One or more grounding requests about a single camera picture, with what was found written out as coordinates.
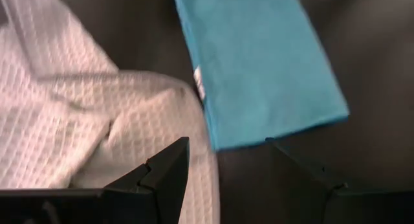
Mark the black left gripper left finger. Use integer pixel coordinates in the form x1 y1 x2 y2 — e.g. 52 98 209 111
103 136 191 224

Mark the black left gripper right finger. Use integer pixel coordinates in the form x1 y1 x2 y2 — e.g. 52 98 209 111
265 138 349 224

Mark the teal microfiber towel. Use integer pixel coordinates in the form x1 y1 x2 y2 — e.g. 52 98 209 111
171 0 351 153

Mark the grey waffle-weave towel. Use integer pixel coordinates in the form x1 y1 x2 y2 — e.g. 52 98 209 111
0 0 221 224

